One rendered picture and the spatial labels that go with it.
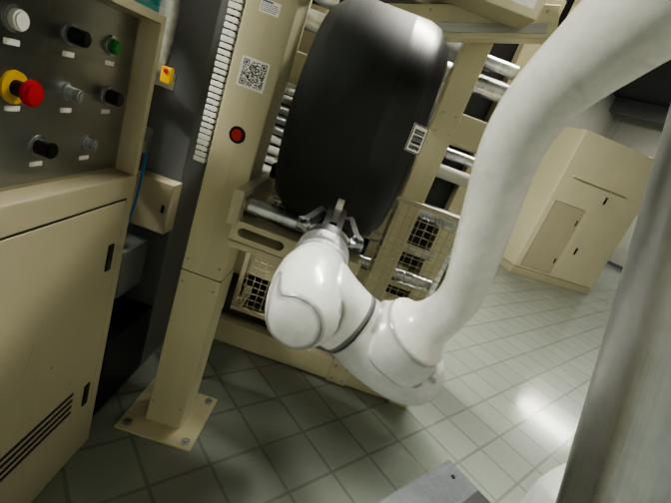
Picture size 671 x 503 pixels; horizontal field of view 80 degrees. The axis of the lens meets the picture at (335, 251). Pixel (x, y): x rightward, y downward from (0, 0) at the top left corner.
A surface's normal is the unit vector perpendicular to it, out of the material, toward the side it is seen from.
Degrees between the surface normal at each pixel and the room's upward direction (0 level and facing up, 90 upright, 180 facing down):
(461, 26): 90
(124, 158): 90
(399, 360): 98
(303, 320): 90
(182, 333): 90
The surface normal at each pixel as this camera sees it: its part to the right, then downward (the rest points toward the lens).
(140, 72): -0.08, 0.31
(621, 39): -0.44, 0.50
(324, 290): 0.53, -0.54
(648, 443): -0.89, -0.01
